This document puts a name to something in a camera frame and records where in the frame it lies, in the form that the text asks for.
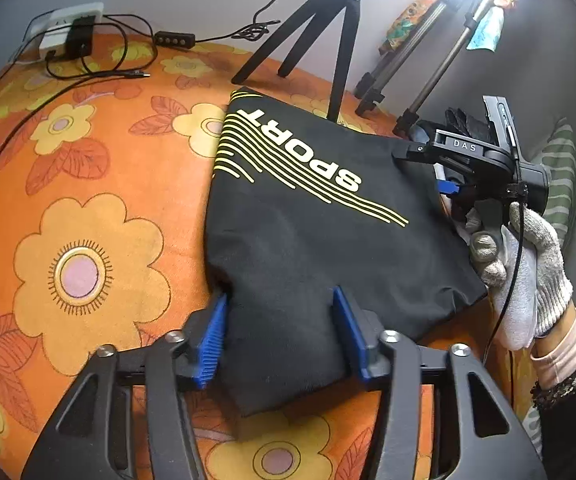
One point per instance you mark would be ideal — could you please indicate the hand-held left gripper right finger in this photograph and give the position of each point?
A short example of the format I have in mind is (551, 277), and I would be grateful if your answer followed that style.
(350, 332)

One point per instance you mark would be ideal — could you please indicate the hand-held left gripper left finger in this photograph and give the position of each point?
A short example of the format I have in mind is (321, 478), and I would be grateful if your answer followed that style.
(210, 350)

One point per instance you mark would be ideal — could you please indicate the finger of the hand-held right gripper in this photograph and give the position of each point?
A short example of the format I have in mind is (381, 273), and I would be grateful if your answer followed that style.
(413, 152)
(449, 188)

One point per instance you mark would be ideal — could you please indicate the black sport t-shirt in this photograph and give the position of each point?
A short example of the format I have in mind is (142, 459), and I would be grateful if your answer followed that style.
(293, 240)

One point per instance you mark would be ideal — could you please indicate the person's right forearm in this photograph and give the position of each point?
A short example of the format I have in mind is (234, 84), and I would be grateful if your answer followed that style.
(563, 355)

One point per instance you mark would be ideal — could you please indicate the person's right hand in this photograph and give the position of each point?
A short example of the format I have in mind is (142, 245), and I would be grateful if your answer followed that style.
(543, 270)

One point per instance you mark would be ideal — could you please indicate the black tripod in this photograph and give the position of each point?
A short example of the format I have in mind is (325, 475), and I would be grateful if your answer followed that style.
(345, 60)

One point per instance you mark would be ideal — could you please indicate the teal cloth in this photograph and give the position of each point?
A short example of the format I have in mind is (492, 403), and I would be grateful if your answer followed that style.
(485, 32)

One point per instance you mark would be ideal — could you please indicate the silver tripod stand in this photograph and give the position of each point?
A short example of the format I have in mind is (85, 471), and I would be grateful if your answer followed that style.
(466, 25)
(418, 30)

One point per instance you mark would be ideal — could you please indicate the orange green patterned cloth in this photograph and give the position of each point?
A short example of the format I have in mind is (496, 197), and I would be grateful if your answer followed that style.
(408, 15)

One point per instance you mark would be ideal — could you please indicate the orange floral blanket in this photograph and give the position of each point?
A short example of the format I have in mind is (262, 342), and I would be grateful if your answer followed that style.
(67, 170)

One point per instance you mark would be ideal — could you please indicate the black charger adapter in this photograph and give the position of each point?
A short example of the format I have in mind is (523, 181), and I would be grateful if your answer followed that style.
(78, 37)

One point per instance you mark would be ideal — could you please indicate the white power strip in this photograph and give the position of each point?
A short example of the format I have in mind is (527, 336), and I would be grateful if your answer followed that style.
(60, 16)

